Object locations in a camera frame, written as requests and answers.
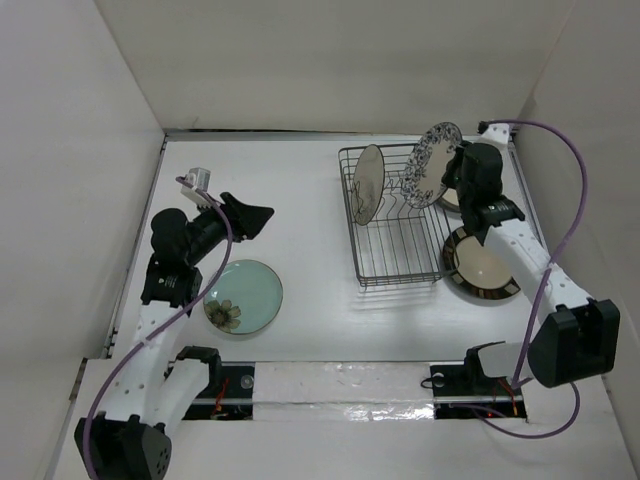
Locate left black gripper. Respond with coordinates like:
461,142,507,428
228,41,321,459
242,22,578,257
183,192,270,266

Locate silver rimmed beige plate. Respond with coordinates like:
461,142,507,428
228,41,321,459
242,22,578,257
437,189,460,213

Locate blue floral patterned plate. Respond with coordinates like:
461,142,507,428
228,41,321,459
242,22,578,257
400,121,463,209

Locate teal flower plate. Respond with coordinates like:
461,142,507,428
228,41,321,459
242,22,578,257
202,259,284,339

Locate beige tree pattern plate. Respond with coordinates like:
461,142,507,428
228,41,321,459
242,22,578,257
350,144,385,226

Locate dark patterned rim plate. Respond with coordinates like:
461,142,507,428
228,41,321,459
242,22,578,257
441,226,521,301

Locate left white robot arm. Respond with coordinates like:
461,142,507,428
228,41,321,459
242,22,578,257
74,188,275,479

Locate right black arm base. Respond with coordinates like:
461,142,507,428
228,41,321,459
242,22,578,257
421,344,527,420

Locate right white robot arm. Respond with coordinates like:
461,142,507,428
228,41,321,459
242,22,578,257
443,141,620,393

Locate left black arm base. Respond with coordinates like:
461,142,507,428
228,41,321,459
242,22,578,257
176,346,255,421

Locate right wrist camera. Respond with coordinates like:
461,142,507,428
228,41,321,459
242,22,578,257
477,121,511,149

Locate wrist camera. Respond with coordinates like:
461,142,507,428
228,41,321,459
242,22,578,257
477,121,511,149
176,167,211,205

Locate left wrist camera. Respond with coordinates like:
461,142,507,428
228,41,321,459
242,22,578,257
176,167,211,205

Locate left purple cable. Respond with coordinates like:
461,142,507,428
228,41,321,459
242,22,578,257
82,175,234,480

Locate purple cable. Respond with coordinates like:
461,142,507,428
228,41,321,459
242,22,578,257
82,175,234,480
474,118,589,440

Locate black wire dish rack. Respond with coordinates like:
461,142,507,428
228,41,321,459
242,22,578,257
338,143,456,290

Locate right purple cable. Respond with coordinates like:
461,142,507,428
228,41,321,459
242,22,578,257
474,118,589,440

